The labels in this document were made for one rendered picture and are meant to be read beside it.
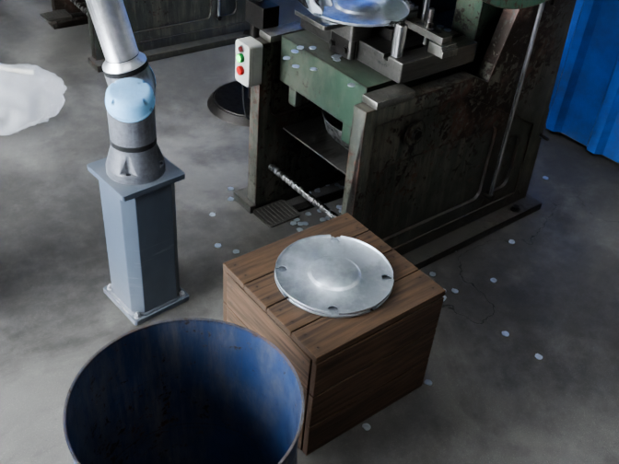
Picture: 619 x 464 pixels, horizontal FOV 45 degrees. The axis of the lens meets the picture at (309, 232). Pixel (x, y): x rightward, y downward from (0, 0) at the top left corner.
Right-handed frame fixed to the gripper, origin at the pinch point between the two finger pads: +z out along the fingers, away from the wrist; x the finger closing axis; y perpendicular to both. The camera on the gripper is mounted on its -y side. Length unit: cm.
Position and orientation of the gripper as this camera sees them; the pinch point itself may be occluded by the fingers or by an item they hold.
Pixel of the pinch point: (317, 11)
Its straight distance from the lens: 206.2
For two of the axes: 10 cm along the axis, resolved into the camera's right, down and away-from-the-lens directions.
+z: 2.6, 5.7, 7.8
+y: 6.4, 5.1, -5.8
